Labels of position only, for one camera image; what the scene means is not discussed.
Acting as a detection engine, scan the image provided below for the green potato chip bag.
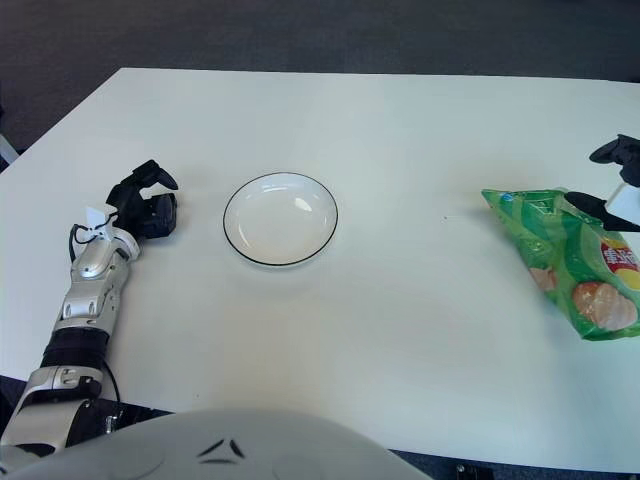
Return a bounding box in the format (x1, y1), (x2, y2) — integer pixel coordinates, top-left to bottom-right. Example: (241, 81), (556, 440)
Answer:
(480, 186), (640, 343)

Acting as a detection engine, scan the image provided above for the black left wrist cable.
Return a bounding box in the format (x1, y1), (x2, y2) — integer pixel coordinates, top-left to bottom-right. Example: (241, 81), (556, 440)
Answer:
(69, 223), (92, 262)

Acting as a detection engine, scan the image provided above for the white desk leg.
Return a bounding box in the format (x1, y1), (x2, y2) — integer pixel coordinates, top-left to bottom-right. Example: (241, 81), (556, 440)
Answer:
(0, 132), (21, 164)

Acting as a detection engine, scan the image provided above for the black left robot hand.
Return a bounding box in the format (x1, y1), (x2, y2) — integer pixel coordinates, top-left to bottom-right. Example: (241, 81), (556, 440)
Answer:
(105, 159), (180, 239)

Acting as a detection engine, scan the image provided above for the thin black left elbow cable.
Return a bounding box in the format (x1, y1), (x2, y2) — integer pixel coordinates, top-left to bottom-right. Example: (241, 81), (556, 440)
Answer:
(101, 365), (122, 403)

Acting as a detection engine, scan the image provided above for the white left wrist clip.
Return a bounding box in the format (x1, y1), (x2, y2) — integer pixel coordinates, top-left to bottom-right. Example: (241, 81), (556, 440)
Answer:
(83, 203), (114, 237)

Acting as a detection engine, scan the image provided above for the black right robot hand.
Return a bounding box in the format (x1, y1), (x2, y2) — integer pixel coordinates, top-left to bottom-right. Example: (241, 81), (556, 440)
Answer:
(564, 133), (640, 233)

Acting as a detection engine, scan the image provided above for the grey robot torso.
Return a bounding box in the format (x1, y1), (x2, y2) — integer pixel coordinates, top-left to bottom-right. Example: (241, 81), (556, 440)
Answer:
(0, 407), (417, 480)

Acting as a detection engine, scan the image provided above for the white plate with black rim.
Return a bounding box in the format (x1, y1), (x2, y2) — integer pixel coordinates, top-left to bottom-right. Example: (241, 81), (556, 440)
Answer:
(222, 172), (340, 268)

